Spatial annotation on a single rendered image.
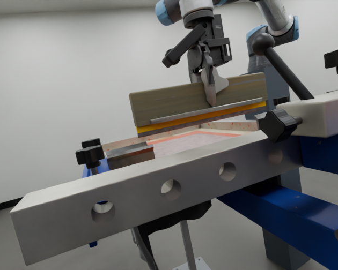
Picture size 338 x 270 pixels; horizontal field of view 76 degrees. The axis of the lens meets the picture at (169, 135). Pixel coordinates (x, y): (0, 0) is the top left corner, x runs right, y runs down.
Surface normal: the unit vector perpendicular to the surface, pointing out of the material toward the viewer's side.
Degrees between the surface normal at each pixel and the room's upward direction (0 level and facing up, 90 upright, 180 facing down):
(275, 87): 90
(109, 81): 90
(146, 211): 90
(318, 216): 0
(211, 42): 90
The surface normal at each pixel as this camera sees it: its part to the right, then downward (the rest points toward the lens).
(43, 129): 0.33, 0.06
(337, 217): -0.19, -0.97
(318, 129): -0.93, 0.22
